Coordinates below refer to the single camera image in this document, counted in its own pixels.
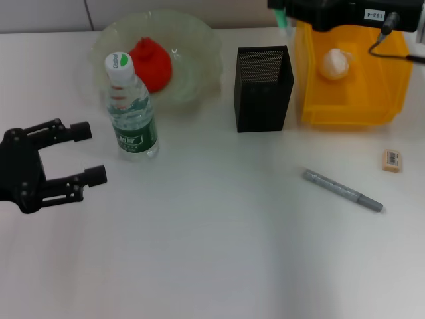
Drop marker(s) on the clear glass fruit plate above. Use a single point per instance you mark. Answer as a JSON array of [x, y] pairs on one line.
[[196, 43]]

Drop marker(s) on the red-orange toy orange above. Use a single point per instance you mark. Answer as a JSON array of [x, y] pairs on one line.
[[157, 66]]

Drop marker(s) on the black mesh pen holder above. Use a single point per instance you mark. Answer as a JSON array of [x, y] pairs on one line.
[[262, 99]]

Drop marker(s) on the grey marker pen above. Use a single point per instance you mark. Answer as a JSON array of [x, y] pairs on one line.
[[335, 187]]

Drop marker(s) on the clear green-label water bottle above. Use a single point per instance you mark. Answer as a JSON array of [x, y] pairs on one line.
[[133, 126]]

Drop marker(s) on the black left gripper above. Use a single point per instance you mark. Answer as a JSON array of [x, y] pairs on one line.
[[20, 169]]

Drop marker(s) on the yellow plastic bin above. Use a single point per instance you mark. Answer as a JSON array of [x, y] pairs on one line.
[[348, 99]]

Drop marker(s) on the green pen with white cap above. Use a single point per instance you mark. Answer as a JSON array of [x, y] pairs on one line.
[[282, 20]]

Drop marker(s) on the beige eraser with barcode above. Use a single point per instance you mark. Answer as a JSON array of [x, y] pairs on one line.
[[393, 161]]

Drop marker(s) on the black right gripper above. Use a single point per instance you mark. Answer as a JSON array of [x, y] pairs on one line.
[[332, 13]]

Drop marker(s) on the white paper ball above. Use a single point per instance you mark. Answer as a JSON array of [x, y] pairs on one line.
[[335, 64]]

